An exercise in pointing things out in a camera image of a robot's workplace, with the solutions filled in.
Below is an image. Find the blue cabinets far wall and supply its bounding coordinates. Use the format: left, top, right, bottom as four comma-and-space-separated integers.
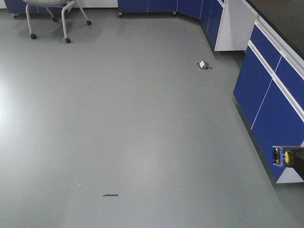
4, 0, 202, 19

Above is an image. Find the grey floor socket box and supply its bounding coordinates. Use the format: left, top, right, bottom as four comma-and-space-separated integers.
196, 60, 212, 70

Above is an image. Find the grey office chair on casters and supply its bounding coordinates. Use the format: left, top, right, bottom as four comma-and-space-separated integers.
23, 0, 92, 44

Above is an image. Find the yellow mushroom push button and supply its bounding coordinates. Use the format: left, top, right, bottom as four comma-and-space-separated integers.
273, 146, 304, 168

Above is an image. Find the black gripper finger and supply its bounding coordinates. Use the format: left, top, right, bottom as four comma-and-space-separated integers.
291, 148, 304, 179

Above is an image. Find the blue lab cabinet row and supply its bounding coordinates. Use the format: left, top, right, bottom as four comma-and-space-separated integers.
199, 0, 304, 188

